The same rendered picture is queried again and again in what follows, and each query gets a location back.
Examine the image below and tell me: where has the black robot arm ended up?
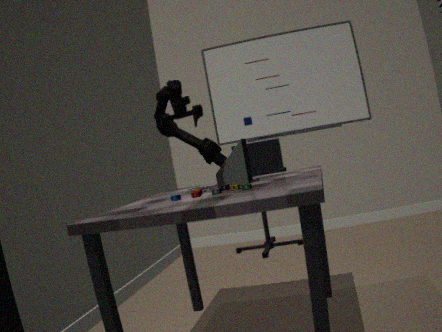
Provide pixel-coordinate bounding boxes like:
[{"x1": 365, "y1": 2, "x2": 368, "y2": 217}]
[{"x1": 154, "y1": 80, "x2": 227, "y2": 167}]

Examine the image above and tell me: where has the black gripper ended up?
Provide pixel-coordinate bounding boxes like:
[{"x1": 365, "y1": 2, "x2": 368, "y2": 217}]
[{"x1": 161, "y1": 105, "x2": 203, "y2": 132}]

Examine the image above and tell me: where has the red block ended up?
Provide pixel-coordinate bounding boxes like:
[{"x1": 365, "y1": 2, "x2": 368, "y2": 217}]
[{"x1": 191, "y1": 191, "x2": 202, "y2": 198}]

